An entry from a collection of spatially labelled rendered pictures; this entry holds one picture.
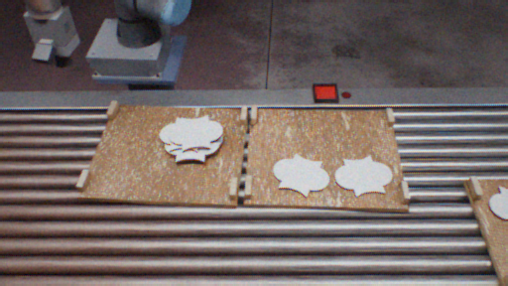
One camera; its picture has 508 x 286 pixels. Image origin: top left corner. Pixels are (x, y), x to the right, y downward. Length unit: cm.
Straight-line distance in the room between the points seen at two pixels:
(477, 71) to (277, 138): 217
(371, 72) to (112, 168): 212
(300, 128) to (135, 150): 47
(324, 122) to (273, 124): 15
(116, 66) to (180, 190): 60
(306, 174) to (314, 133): 16
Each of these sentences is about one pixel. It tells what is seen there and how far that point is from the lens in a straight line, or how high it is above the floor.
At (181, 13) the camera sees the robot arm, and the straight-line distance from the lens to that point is 156.
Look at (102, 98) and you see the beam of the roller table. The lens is 159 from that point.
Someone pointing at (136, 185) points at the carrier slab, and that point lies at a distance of 128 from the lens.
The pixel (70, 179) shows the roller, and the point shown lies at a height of 92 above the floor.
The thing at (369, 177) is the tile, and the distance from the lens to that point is 127.
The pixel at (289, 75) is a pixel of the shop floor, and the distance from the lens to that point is 304.
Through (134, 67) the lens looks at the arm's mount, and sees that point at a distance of 167.
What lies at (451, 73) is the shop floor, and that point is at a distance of 326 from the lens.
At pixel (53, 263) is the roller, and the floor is 92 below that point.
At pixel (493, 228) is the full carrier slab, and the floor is 94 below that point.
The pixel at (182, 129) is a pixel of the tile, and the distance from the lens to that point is 133.
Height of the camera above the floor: 191
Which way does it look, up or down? 47 degrees down
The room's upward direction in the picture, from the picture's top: 2 degrees counter-clockwise
